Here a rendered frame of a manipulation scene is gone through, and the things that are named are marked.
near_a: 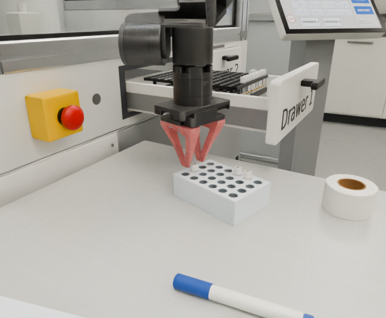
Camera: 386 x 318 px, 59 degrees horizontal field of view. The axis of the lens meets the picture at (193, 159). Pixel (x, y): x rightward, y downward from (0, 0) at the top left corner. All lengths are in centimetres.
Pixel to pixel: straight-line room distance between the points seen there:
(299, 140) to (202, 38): 137
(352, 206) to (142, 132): 50
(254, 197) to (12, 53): 41
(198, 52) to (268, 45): 202
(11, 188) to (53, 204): 8
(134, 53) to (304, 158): 146
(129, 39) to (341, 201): 36
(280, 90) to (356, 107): 323
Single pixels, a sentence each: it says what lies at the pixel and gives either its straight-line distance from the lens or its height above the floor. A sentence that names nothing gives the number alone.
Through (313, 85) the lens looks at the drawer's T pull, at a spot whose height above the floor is 91.
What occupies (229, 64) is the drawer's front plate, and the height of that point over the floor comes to 88.
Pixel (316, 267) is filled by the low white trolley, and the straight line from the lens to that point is 43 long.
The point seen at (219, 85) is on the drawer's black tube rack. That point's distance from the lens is 67.
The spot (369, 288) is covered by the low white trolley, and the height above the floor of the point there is 76.
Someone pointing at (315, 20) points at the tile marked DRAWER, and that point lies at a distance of 161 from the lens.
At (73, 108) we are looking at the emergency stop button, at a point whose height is 89.
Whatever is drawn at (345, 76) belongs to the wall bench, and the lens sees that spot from 373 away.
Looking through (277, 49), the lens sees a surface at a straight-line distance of 247.
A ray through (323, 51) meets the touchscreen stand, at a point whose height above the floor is 88.
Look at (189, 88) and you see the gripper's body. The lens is 48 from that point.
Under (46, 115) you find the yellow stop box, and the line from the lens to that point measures 57.
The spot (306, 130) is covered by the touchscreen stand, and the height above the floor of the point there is 50.
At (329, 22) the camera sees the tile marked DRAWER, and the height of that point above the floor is 100.
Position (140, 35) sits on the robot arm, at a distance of 49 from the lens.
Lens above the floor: 102
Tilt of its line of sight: 23 degrees down
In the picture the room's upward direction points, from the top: straight up
